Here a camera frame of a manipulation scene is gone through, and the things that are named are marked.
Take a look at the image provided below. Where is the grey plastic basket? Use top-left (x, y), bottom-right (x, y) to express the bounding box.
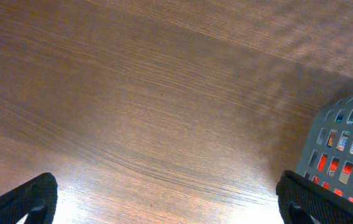
top-left (296, 95), bottom-right (353, 203)

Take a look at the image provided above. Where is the orange biscuit packet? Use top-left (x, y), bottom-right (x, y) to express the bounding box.
top-left (305, 154), bottom-right (353, 203)

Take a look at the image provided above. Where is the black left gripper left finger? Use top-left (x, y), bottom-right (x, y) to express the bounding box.
top-left (0, 172), bottom-right (57, 224)

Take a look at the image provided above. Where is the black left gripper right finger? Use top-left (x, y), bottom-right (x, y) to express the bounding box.
top-left (276, 170), bottom-right (353, 224)

